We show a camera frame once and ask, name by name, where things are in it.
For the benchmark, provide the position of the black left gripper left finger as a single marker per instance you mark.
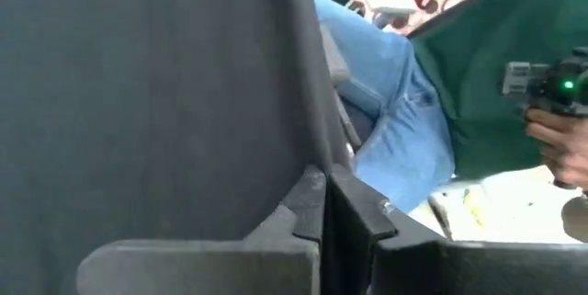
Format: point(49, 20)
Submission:
point(206, 267)

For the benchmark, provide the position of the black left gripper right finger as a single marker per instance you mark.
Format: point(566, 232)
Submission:
point(459, 272)

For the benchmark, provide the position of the black towel with white tag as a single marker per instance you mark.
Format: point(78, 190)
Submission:
point(138, 102)

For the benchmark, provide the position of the white worn seat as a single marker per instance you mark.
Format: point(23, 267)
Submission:
point(505, 212)

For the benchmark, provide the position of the grey round object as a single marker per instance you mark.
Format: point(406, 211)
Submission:
point(576, 221)

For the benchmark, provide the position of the person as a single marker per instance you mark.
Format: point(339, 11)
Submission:
point(404, 125)

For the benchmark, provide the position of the person's hand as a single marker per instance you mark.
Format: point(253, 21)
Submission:
point(565, 148)

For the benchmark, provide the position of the black handheld controller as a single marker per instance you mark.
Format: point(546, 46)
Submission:
point(556, 97)

